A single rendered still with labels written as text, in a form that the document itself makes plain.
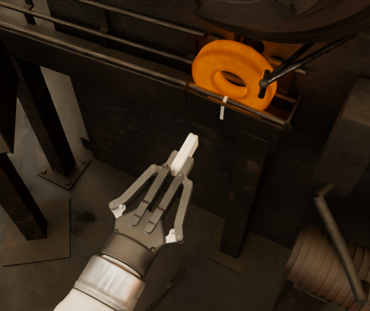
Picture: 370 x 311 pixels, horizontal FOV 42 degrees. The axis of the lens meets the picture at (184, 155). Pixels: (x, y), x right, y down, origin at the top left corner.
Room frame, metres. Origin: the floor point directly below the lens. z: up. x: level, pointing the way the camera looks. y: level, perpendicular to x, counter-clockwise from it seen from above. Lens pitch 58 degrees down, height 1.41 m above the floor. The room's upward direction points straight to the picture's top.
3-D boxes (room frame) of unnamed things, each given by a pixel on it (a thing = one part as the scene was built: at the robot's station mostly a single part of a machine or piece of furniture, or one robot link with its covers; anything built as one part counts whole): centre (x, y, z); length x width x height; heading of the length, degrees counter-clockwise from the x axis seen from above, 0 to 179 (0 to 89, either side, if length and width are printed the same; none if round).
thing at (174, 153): (0.40, 0.03, 0.74); 0.05 x 0.03 x 0.01; 153
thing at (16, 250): (0.59, 0.48, 0.36); 0.26 x 0.20 x 0.72; 98
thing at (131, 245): (0.27, 0.07, 0.73); 0.09 x 0.08 x 0.07; 153
